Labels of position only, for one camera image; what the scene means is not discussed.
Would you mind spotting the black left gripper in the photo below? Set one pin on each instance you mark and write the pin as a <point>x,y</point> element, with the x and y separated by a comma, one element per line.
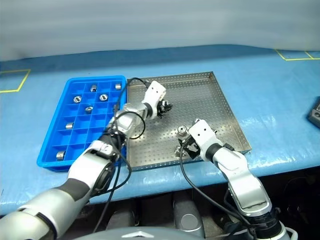
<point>161,108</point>

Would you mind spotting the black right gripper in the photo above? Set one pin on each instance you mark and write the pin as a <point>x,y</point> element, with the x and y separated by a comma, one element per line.
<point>192,148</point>

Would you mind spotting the metal roller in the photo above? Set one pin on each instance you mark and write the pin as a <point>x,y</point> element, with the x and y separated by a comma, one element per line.
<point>93,87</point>
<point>69,125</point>
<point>103,97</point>
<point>177,151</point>
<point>182,129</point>
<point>118,86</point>
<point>88,109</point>
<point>77,99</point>
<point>60,155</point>

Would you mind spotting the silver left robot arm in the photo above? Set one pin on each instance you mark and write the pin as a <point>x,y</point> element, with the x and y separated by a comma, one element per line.
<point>75,172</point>

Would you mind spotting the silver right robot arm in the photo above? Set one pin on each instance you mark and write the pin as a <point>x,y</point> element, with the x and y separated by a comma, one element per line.
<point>237,175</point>

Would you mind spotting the perforated steel tray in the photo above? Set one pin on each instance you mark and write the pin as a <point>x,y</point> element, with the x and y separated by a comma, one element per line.
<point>200,100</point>

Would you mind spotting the blue plastic compartment tray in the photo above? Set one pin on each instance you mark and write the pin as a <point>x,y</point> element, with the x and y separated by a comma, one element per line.
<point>82,130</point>

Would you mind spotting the grey rounded shape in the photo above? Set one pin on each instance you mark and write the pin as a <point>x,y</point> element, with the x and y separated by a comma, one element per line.
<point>188,220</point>

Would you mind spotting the dark rounded shape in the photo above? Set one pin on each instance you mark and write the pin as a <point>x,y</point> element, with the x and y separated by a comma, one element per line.
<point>121,220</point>

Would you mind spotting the silver robot torso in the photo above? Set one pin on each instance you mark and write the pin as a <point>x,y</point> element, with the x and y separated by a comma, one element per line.
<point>140,235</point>

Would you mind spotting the blue plastic table cover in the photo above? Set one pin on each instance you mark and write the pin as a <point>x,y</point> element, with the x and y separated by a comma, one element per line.
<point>270,100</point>

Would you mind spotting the dark grey device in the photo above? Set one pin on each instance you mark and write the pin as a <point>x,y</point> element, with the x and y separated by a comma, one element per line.
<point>315,113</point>

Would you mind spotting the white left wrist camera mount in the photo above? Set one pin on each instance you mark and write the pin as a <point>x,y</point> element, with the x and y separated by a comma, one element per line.
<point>155,93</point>

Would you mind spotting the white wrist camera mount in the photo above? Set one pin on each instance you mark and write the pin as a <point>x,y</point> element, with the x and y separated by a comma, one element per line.
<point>202,136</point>
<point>155,93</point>

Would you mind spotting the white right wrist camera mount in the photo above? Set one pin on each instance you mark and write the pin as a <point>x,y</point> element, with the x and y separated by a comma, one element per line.
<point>202,136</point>

